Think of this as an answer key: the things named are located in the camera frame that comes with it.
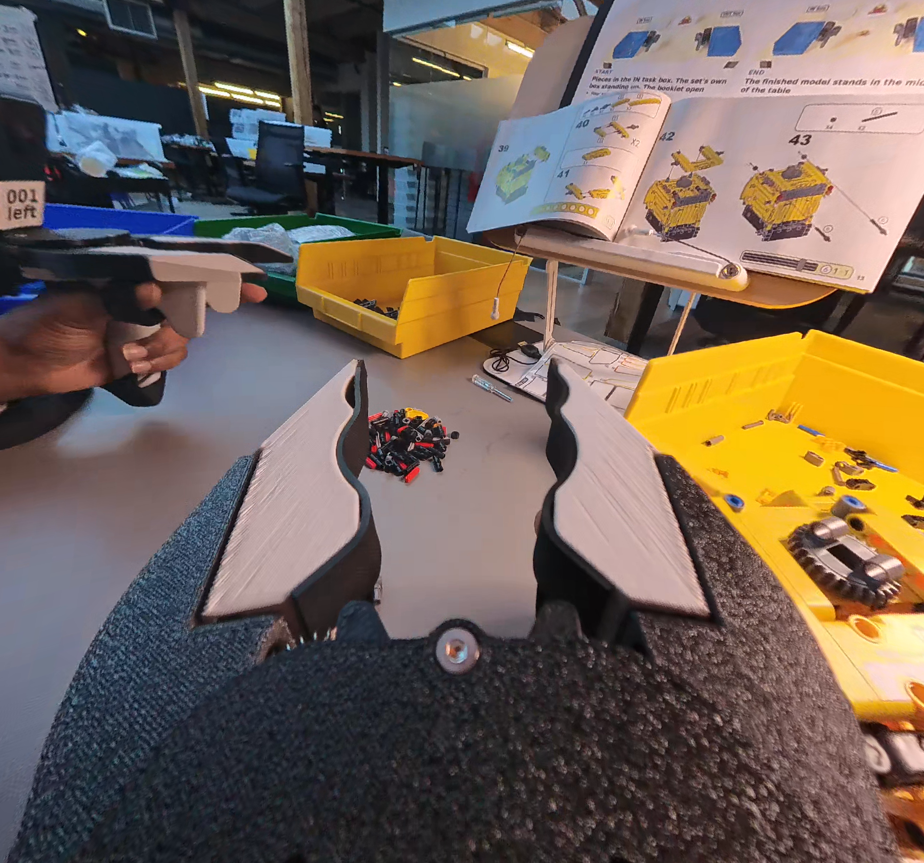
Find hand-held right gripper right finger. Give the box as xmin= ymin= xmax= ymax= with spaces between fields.
xmin=533 ymin=359 xmax=713 ymax=644

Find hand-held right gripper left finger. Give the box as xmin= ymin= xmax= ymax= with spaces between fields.
xmin=199 ymin=359 xmax=383 ymax=642

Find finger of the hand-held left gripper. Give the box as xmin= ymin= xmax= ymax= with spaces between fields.
xmin=146 ymin=239 xmax=295 ymax=339

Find grey desk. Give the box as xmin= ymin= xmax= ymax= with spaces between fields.
xmin=0 ymin=298 xmax=654 ymax=842

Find person's left hand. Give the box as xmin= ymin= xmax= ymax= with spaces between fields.
xmin=0 ymin=283 xmax=192 ymax=404

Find blue plastic bin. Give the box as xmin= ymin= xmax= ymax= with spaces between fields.
xmin=0 ymin=203 xmax=197 ymax=316

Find clear plastic bag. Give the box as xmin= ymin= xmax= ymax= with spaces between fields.
xmin=222 ymin=222 xmax=356 ymax=258

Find yellow bin with divider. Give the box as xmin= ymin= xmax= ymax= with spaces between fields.
xmin=624 ymin=329 xmax=924 ymax=728

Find pile of black red pins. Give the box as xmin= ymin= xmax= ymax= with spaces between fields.
xmin=367 ymin=406 xmax=462 ymax=483

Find black mesh office chair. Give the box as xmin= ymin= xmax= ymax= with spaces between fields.
xmin=226 ymin=120 xmax=309 ymax=218

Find white sticker sheet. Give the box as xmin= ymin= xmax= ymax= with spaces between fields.
xmin=516 ymin=340 xmax=648 ymax=404

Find green plastic bin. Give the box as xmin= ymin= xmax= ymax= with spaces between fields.
xmin=193 ymin=212 xmax=403 ymax=303

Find dark background table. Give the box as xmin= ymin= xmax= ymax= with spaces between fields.
xmin=307 ymin=145 xmax=423 ymax=225

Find dark grey gear piece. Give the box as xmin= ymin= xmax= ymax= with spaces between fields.
xmin=785 ymin=515 xmax=907 ymax=610

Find heap of assorted small parts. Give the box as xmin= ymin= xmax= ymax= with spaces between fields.
xmin=704 ymin=401 xmax=924 ymax=528

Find yellow plastic bin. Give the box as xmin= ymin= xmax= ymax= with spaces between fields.
xmin=296 ymin=234 xmax=533 ymax=360

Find open instruction booklet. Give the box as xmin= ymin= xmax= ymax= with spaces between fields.
xmin=466 ymin=89 xmax=919 ymax=295

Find black usb cable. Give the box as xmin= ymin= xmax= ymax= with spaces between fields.
xmin=485 ymin=343 xmax=542 ymax=375

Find thin wooden post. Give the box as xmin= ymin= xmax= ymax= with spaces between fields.
xmin=172 ymin=8 xmax=210 ymax=139

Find white printed wall paper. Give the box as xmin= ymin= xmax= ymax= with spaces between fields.
xmin=0 ymin=6 xmax=59 ymax=114

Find hanging cord with white tip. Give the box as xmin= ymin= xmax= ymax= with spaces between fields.
xmin=489 ymin=228 xmax=531 ymax=321

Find white wall air vent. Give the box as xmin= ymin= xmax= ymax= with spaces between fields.
xmin=101 ymin=0 xmax=158 ymax=40

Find thick wooden post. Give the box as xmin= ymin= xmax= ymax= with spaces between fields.
xmin=276 ymin=0 xmax=316 ymax=128

